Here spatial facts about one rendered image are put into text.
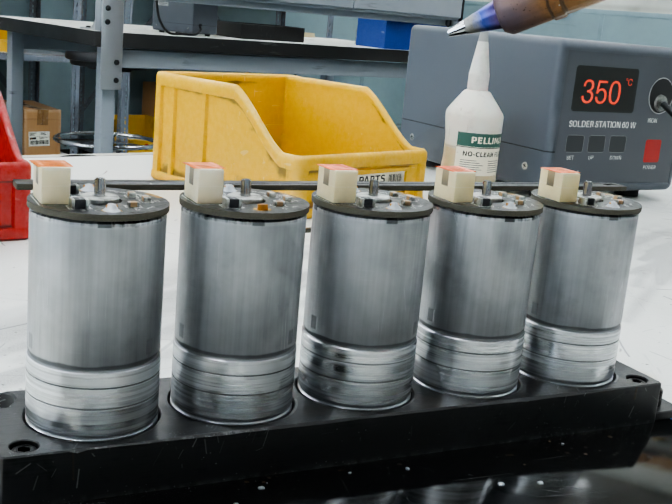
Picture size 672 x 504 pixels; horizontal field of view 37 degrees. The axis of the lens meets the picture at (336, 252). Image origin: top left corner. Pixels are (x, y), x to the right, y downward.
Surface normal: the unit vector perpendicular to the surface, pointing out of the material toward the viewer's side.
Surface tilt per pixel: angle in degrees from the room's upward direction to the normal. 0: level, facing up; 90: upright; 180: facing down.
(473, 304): 90
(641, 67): 90
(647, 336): 0
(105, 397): 90
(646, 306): 0
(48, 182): 90
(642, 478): 0
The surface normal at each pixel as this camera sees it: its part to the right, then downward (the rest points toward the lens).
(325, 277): -0.66, 0.12
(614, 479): 0.09, -0.97
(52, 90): 0.65, 0.23
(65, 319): -0.20, 0.21
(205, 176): 0.43, 0.25
